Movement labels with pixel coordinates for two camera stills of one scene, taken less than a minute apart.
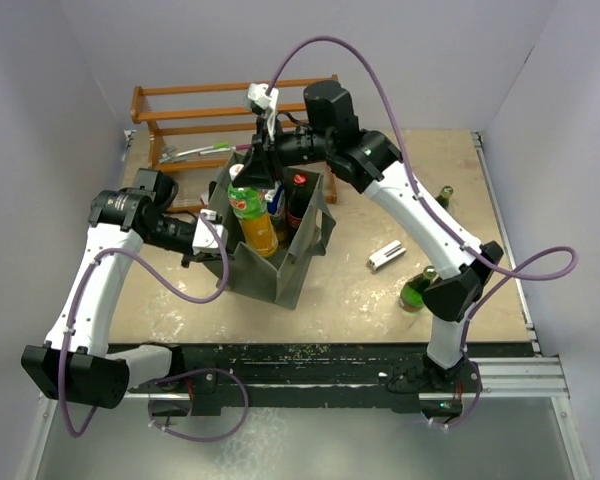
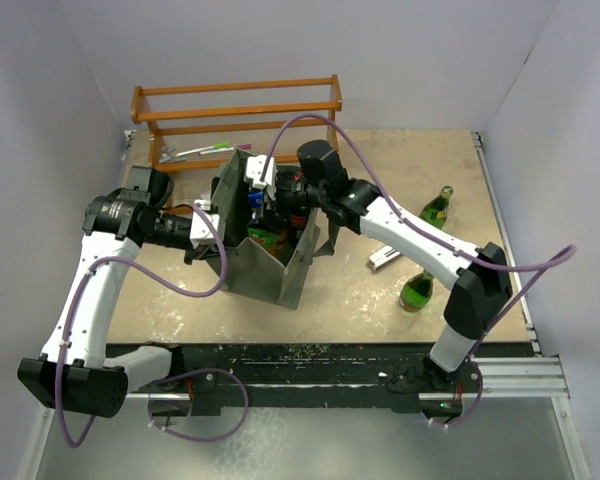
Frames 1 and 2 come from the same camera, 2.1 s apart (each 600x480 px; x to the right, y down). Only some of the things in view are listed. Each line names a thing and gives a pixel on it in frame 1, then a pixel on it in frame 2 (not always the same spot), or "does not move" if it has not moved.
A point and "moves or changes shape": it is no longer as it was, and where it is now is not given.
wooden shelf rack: x=205 y=126 does not move
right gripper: x=260 y=170 -> x=267 y=219
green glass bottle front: x=411 y=293 does not move
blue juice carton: x=272 y=204 moves or changes shape
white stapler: x=386 y=255 does not move
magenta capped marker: x=235 y=148 does not move
